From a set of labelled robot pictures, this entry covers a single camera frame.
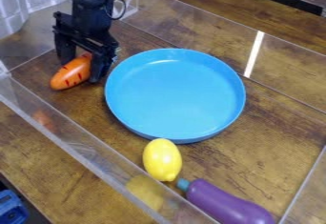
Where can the purple toy eggplant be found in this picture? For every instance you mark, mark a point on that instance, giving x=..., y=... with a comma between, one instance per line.
x=227, y=208

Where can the orange toy carrot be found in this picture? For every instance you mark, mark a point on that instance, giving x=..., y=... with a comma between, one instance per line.
x=74, y=73

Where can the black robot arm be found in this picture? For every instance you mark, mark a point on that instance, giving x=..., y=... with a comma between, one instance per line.
x=84, y=29

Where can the blue round tray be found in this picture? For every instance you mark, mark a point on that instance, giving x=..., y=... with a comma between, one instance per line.
x=177, y=94

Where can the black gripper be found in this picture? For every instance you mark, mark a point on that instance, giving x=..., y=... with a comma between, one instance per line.
x=78, y=28

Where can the blue plastic object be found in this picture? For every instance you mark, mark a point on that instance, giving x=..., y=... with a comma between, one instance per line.
x=12, y=210

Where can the clear acrylic enclosure wall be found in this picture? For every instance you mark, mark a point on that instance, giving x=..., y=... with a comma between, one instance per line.
x=74, y=160

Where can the yellow toy lemon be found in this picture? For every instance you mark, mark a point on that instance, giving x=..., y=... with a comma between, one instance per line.
x=162, y=159

